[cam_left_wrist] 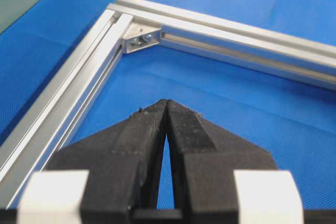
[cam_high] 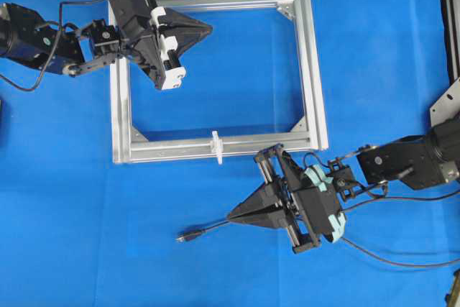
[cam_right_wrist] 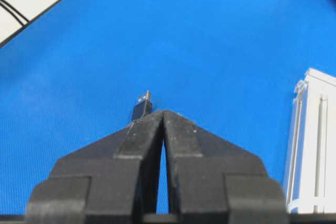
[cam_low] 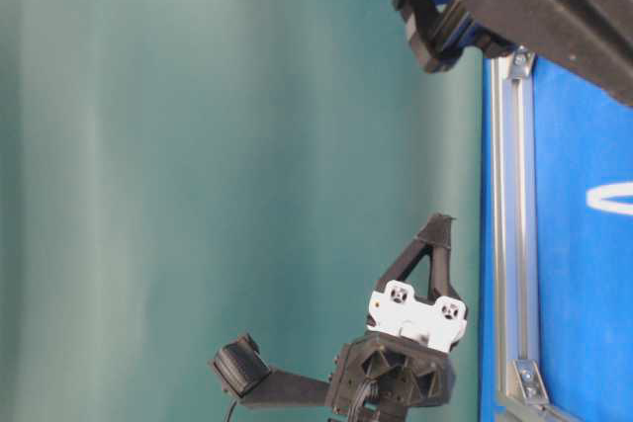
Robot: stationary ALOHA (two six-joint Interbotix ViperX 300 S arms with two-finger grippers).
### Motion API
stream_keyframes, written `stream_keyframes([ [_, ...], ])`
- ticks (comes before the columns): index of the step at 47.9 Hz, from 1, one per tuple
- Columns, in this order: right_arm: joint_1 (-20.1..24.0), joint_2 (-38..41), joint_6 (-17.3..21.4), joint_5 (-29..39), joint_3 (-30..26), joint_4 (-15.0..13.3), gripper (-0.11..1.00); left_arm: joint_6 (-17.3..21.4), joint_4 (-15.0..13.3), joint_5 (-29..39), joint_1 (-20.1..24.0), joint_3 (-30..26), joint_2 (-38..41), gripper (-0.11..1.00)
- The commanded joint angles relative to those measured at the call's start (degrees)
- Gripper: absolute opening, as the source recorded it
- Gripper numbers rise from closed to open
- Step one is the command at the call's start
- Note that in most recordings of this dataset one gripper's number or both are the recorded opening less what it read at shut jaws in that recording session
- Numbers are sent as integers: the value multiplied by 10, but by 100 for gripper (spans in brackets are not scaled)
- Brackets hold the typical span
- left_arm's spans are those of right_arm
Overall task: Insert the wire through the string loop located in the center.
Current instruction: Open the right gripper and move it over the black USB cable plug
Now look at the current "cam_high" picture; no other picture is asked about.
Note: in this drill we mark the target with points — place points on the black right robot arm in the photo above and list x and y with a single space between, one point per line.
419 161

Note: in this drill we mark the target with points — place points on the black frame at right edge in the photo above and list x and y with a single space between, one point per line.
450 15

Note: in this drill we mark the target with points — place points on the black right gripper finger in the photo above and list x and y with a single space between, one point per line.
273 218
268 195

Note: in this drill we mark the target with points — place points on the aluminium extrusion frame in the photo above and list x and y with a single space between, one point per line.
310 133

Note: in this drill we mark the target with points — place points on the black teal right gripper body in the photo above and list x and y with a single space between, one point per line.
309 199

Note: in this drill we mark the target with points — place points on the white zip tie loop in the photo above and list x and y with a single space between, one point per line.
217 146

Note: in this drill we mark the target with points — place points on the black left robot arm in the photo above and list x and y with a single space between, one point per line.
58 47

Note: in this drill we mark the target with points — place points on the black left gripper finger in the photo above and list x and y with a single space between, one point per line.
177 20
187 37

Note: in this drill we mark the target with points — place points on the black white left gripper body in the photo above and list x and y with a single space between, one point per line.
155 53

